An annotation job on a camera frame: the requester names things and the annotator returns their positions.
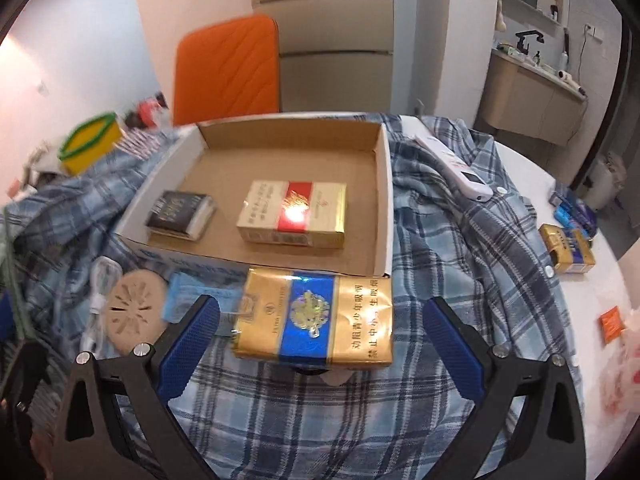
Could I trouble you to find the small orange packet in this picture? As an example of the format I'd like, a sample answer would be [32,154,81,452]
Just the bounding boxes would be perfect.
[599,306,624,344]

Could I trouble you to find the gold cigarette pack on table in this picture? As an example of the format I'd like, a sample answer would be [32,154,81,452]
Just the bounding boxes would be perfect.
[538,223,596,274]

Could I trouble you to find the beige bathroom vanity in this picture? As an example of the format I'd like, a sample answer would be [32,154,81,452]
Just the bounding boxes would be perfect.
[478,50,587,146]

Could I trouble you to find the white red plastic bag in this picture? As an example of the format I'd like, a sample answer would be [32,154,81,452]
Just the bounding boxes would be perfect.
[600,309,639,416]

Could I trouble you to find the yellow green container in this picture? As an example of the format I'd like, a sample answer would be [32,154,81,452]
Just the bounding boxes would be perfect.
[58,112,122,176]

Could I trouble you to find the beige round vented disc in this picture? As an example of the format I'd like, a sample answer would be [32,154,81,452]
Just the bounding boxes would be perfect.
[103,269,167,356]

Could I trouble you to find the blue plaid shirt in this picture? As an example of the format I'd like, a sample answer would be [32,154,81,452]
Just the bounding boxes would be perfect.
[1,115,576,479]

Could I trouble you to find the blue tissue packet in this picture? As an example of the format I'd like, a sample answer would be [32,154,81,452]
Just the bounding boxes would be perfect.
[162,271,248,337]

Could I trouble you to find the black faucet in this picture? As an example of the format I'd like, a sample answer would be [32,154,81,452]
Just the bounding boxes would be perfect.
[515,29,544,55]

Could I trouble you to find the open cardboard box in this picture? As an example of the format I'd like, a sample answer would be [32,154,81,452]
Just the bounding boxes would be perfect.
[116,114,393,276]

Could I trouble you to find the small black box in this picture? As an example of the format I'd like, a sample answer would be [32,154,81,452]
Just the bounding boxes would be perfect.
[145,191,216,242]

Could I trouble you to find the beige refrigerator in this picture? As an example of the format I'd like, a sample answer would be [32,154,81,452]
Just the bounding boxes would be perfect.
[252,0,394,112]

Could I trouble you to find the white remote control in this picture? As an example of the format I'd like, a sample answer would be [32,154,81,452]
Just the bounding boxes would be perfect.
[416,133,494,203]

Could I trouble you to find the white hair dryer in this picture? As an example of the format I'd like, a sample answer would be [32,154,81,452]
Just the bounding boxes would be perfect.
[558,70,586,96]

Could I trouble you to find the gold blue cigarette pack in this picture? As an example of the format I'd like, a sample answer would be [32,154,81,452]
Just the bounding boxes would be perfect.
[232,268,394,370]

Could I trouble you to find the white usb cable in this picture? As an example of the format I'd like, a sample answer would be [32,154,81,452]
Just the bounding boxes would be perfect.
[79,254,124,356]

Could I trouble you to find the blue purple packets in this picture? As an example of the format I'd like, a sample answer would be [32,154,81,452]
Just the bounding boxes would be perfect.
[548,181,598,240]

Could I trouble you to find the orange chair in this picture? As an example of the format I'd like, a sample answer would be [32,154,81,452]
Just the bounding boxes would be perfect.
[172,14,281,126]

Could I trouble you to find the cream red cigarette pack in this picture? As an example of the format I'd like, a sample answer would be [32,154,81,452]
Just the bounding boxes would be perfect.
[236,180,347,250]

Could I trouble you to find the white trash bin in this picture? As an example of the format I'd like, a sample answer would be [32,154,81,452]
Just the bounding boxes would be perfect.
[584,152,627,211]

